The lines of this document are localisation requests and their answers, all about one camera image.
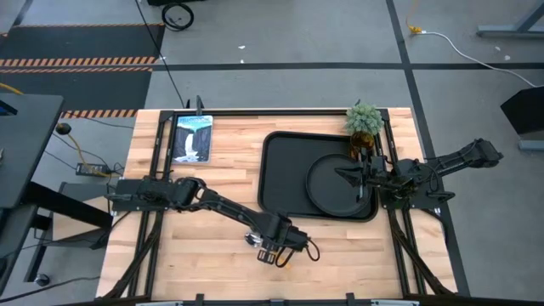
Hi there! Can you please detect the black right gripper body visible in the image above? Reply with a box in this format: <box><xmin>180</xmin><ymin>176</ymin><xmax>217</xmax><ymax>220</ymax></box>
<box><xmin>358</xmin><ymin>148</ymin><xmax>387</xmax><ymax>203</ymax></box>

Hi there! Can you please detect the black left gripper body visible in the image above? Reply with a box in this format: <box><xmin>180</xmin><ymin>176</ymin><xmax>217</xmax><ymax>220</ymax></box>
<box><xmin>262</xmin><ymin>213</ymin><xmax>310</xmax><ymax>253</ymax></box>

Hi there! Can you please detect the black round plate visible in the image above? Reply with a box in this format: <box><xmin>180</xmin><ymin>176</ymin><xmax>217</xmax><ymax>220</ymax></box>
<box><xmin>304</xmin><ymin>152</ymin><xmax>376</xmax><ymax>218</ymax></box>

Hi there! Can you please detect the black plastic tray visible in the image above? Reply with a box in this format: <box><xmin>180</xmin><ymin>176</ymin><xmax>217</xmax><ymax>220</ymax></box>
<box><xmin>257</xmin><ymin>130</ymin><xmax>380</xmax><ymax>224</ymax></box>

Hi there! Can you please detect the small green potted plant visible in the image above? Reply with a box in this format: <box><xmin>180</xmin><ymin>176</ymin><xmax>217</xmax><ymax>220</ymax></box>
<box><xmin>344</xmin><ymin>103</ymin><xmax>385</xmax><ymax>137</ymax></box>

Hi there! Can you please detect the waterfall picture card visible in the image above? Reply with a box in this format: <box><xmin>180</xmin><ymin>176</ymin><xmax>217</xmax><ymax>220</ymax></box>
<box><xmin>171</xmin><ymin>114</ymin><xmax>215</xmax><ymax>165</ymax></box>

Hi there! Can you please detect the grey metal foot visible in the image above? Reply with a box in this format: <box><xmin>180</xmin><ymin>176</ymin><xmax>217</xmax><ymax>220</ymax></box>
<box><xmin>518</xmin><ymin>139</ymin><xmax>544</xmax><ymax>152</ymax></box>

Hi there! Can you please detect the black box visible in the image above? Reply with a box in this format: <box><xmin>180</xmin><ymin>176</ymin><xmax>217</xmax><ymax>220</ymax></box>
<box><xmin>500</xmin><ymin>85</ymin><xmax>544</xmax><ymax>135</ymax></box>

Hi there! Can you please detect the black power adapter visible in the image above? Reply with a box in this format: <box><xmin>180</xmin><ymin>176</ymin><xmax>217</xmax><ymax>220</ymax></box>
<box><xmin>75</xmin><ymin>162</ymin><xmax>105</xmax><ymax>177</ymax></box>

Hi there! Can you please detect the grey metal table leg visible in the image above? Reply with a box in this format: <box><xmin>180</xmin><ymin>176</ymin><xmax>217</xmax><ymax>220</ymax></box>
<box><xmin>475</xmin><ymin>1</ymin><xmax>544</xmax><ymax>40</ymax></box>

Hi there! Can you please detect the black hazard-striped floor mat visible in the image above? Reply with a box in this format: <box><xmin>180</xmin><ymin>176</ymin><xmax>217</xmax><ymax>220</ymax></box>
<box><xmin>0</xmin><ymin>22</ymin><xmax>167</xmax><ymax>68</ymax></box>
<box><xmin>0</xmin><ymin>66</ymin><xmax>154</xmax><ymax>119</ymax></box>

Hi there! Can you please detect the black desk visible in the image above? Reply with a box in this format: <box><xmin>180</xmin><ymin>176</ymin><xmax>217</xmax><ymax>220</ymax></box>
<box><xmin>0</xmin><ymin>92</ymin><xmax>114</xmax><ymax>294</ymax></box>

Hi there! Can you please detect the spoon with orange handle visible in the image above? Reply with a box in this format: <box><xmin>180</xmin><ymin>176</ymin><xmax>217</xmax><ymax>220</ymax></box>
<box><xmin>243</xmin><ymin>232</ymin><xmax>293</xmax><ymax>270</ymax></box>

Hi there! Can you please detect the black aluminium table frame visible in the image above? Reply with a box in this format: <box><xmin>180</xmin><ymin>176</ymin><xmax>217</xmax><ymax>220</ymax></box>
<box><xmin>101</xmin><ymin>108</ymin><xmax>458</xmax><ymax>302</ymax></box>

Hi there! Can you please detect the yellow cable with plug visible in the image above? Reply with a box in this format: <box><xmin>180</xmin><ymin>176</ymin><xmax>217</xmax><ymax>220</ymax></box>
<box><xmin>405</xmin><ymin>0</ymin><xmax>424</xmax><ymax>35</ymax></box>

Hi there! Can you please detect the white floor cable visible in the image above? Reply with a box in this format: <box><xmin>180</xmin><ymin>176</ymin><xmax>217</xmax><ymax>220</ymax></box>
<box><xmin>420</xmin><ymin>30</ymin><xmax>539</xmax><ymax>88</ymax></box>

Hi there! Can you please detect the yellow floor cable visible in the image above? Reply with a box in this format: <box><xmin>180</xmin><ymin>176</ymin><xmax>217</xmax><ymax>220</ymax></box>
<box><xmin>0</xmin><ymin>82</ymin><xmax>112</xmax><ymax>178</ymax></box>

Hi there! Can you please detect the coiled black cable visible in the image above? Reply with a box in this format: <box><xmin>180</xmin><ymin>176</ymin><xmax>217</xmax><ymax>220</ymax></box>
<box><xmin>161</xmin><ymin>2</ymin><xmax>196</xmax><ymax>32</ymax></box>

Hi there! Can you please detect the long black floor cable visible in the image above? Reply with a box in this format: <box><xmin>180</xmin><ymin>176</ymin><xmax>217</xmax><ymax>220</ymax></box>
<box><xmin>134</xmin><ymin>0</ymin><xmax>188</xmax><ymax>109</ymax></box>

